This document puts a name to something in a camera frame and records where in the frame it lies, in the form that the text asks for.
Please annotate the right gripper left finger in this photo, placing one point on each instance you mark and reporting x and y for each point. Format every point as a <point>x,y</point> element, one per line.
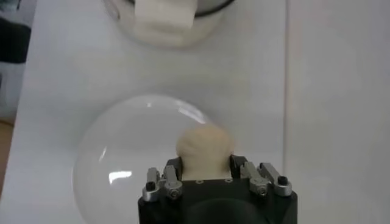
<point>171,182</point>

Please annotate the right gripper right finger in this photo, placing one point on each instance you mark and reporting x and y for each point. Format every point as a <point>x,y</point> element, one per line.
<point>256,178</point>

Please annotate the white steamed baozi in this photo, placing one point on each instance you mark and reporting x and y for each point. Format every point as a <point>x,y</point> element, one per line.
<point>204,149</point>

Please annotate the white round plate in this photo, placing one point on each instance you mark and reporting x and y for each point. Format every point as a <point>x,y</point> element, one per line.
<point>131,146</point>

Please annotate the cream electric cooker base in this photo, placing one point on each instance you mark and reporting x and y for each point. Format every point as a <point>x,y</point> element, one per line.
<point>182,38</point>

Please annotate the black white robot torso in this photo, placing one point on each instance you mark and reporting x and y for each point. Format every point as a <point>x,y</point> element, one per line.
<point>13,42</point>

